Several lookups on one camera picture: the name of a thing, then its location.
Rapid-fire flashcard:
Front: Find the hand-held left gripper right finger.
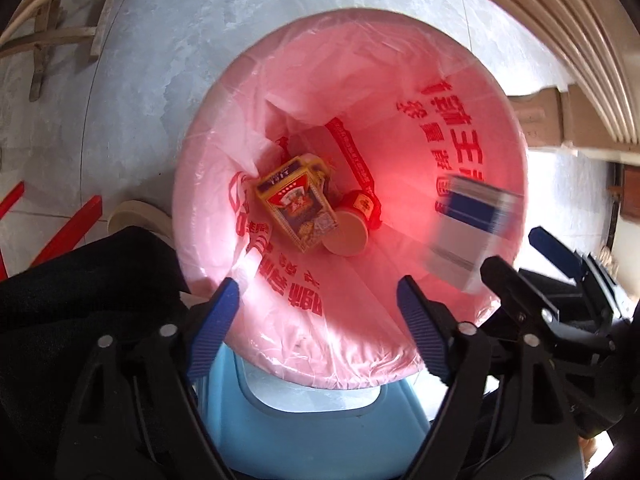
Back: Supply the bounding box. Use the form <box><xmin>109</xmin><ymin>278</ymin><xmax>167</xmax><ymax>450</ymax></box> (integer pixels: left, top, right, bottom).
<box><xmin>396</xmin><ymin>275</ymin><xmax>586</xmax><ymax>480</ymax></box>

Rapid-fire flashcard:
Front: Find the red and gold card box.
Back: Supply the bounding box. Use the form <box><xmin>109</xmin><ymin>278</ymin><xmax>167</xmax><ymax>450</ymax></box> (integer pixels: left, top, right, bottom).
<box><xmin>256</xmin><ymin>155</ymin><xmax>337</xmax><ymax>253</ymax></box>

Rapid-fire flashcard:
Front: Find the white and blue cigarette pack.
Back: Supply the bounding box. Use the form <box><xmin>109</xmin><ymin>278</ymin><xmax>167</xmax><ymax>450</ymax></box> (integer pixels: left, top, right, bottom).
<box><xmin>425</xmin><ymin>175</ymin><xmax>523</xmax><ymax>293</ymax></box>

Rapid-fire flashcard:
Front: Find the pink lined trash bin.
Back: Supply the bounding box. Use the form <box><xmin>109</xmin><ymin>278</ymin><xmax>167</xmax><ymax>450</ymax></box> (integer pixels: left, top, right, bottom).
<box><xmin>172</xmin><ymin>7</ymin><xmax>531</xmax><ymax>391</ymax></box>

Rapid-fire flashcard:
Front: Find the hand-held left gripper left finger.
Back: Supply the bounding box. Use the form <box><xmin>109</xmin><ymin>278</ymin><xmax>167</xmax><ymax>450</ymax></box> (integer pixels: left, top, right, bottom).
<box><xmin>52</xmin><ymin>277</ymin><xmax>241</xmax><ymax>480</ymax></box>

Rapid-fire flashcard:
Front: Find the cream coffee table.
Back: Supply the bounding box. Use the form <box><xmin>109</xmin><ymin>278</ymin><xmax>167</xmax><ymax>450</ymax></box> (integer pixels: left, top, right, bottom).
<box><xmin>0</xmin><ymin>0</ymin><xmax>640</xmax><ymax>151</ymax></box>

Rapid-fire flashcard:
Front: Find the red plastic stool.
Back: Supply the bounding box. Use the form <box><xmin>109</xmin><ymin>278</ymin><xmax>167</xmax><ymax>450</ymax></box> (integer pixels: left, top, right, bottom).
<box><xmin>0</xmin><ymin>182</ymin><xmax>103</xmax><ymax>281</ymax></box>

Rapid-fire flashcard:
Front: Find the light blue plastic stool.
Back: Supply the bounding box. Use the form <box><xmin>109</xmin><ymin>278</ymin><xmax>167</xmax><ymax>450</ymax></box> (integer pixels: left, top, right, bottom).
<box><xmin>192</xmin><ymin>345</ymin><xmax>433</xmax><ymax>480</ymax></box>

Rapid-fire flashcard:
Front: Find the person's left white shoe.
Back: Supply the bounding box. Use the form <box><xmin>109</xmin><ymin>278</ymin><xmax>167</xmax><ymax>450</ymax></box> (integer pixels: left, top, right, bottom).
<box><xmin>107</xmin><ymin>200</ymin><xmax>173</xmax><ymax>241</ymax></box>

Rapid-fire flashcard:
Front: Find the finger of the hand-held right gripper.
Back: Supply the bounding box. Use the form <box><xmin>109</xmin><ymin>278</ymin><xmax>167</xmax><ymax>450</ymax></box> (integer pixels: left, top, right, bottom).
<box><xmin>529</xmin><ymin>226</ymin><xmax>627</xmax><ymax>312</ymax></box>
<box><xmin>480</xmin><ymin>256</ymin><xmax>560</xmax><ymax>330</ymax></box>

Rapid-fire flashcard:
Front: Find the red paper cup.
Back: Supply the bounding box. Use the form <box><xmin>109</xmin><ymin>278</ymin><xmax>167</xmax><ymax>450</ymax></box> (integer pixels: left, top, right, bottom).
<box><xmin>322</xmin><ymin>190</ymin><xmax>382</xmax><ymax>257</ymax></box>

